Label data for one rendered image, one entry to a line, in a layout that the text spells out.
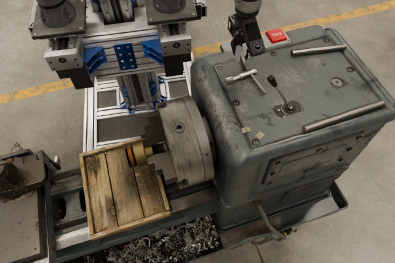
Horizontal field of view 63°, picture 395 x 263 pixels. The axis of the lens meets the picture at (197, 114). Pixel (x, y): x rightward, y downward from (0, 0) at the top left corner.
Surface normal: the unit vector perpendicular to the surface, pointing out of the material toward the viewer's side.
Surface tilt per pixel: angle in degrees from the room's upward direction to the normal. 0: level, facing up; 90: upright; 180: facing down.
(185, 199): 0
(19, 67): 0
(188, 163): 56
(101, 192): 0
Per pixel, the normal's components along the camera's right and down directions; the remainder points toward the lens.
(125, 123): -0.01, -0.56
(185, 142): 0.15, -0.07
